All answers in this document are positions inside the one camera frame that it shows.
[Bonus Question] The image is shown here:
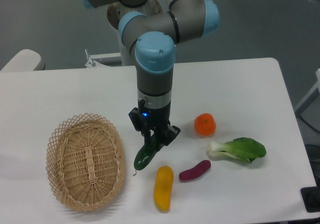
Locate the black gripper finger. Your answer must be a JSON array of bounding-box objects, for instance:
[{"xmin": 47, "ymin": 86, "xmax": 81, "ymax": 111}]
[
  {"xmin": 156, "ymin": 124, "xmax": 181, "ymax": 151},
  {"xmin": 142, "ymin": 128, "xmax": 154, "ymax": 151}
]

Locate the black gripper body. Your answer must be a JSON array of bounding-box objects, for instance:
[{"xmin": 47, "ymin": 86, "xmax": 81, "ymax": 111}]
[{"xmin": 128, "ymin": 98, "xmax": 171, "ymax": 136}]

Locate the green cucumber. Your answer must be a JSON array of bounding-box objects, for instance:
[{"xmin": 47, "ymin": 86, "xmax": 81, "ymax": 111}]
[{"xmin": 133, "ymin": 134, "xmax": 159, "ymax": 176}]

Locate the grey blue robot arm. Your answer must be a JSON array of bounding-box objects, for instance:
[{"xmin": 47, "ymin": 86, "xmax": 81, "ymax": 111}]
[{"xmin": 82, "ymin": 0, "xmax": 220, "ymax": 151}]

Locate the orange tangerine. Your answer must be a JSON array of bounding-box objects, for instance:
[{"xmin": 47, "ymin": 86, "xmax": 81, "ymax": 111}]
[{"xmin": 194, "ymin": 113, "xmax": 217, "ymax": 136}]

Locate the purple sweet potato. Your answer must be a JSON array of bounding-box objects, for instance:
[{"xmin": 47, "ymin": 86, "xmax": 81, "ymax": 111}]
[{"xmin": 178, "ymin": 160, "xmax": 212, "ymax": 182}]

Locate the yellow squash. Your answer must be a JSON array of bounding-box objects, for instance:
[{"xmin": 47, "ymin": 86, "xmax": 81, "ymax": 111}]
[{"xmin": 153, "ymin": 165, "xmax": 174, "ymax": 213}]

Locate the woven wicker basket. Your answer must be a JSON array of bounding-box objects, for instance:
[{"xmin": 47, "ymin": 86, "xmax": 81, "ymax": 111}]
[{"xmin": 46, "ymin": 113, "xmax": 126, "ymax": 212}]

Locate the green bok choy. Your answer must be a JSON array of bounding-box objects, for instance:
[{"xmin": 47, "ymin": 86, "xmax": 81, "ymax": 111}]
[{"xmin": 206, "ymin": 137, "xmax": 267, "ymax": 164}]

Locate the white chair back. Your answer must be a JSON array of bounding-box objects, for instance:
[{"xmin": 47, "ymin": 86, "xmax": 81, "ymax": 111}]
[{"xmin": 0, "ymin": 49, "xmax": 46, "ymax": 73}]

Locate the black device at edge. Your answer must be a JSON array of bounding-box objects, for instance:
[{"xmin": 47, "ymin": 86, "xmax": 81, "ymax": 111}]
[{"xmin": 300, "ymin": 186, "xmax": 320, "ymax": 213}]

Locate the white furniture at right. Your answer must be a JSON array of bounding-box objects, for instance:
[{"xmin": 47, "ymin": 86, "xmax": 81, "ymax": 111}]
[{"xmin": 294, "ymin": 69, "xmax": 320, "ymax": 117}]

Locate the white metal base frame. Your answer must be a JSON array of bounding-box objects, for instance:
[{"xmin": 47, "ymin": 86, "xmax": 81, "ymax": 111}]
[{"xmin": 84, "ymin": 49, "xmax": 134, "ymax": 69}]

